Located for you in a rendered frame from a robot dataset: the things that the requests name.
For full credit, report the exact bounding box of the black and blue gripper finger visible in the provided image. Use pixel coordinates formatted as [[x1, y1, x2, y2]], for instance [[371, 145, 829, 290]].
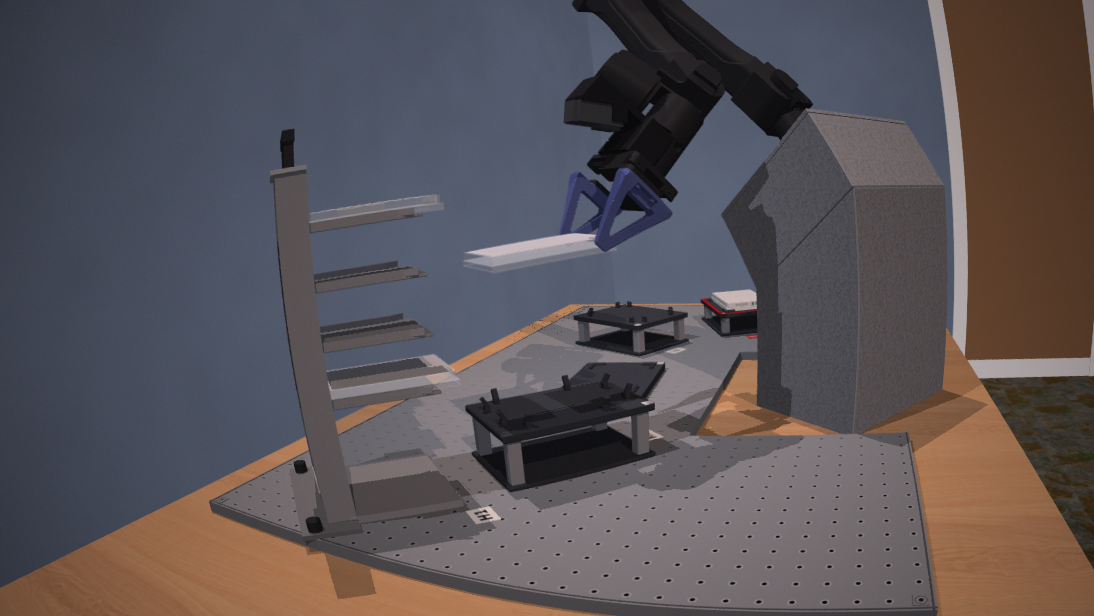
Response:
[[559, 172, 608, 235], [594, 168, 673, 252]]

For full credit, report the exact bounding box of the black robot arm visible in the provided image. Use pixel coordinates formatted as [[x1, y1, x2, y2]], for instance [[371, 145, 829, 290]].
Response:
[[565, 0, 813, 166]]

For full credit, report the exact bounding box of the white multiwell plate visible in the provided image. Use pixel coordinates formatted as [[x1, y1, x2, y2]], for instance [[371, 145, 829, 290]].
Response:
[[309, 195, 444, 223]]

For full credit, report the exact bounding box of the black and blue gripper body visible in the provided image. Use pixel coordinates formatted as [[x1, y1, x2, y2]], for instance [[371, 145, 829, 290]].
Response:
[[587, 133, 682, 211]]

